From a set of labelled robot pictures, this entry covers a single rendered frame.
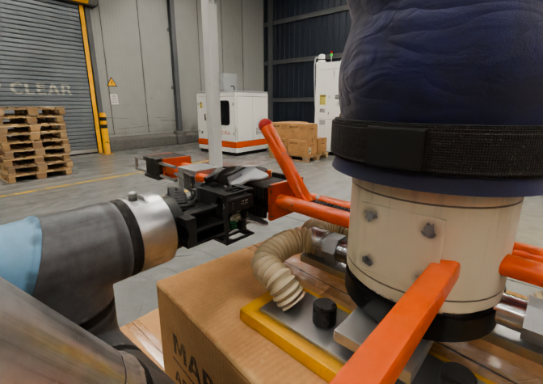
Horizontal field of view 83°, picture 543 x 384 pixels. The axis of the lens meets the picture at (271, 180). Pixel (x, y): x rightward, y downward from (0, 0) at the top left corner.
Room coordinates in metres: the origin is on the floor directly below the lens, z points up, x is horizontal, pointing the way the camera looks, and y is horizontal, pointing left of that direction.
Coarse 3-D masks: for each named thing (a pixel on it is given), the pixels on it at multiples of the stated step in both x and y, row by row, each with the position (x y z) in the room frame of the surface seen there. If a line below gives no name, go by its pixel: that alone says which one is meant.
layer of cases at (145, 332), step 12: (156, 312) 1.05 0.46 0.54; (132, 324) 0.98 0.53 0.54; (144, 324) 0.98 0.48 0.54; (156, 324) 0.98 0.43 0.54; (132, 336) 0.92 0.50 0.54; (144, 336) 0.92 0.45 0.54; (156, 336) 0.92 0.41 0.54; (144, 348) 0.87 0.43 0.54; (156, 348) 0.87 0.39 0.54; (156, 360) 0.82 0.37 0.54
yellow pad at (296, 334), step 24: (240, 312) 0.35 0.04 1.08; (264, 312) 0.34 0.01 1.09; (288, 312) 0.33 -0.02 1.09; (312, 312) 0.33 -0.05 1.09; (336, 312) 0.31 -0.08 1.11; (264, 336) 0.32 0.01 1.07; (288, 336) 0.30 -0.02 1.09; (312, 336) 0.29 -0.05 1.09; (312, 360) 0.27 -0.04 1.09; (336, 360) 0.26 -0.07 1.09; (432, 360) 0.26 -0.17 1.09
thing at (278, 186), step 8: (272, 176) 0.56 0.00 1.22; (280, 176) 0.55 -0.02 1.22; (248, 184) 0.47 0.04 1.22; (256, 184) 0.47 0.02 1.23; (264, 184) 0.50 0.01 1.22; (272, 184) 0.45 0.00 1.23; (280, 184) 0.47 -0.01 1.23; (288, 184) 0.48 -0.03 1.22; (248, 192) 0.47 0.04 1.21; (256, 192) 0.46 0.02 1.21; (264, 192) 0.45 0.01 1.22; (272, 192) 0.45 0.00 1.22; (280, 192) 0.47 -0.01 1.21; (288, 192) 0.48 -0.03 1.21; (256, 200) 0.47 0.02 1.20; (264, 200) 0.46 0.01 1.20; (272, 200) 0.45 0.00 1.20; (256, 208) 0.46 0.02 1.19; (264, 208) 0.45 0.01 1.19; (272, 208) 0.45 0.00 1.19; (280, 208) 0.47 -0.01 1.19; (264, 216) 0.45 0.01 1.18; (272, 216) 0.45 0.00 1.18; (280, 216) 0.47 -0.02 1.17
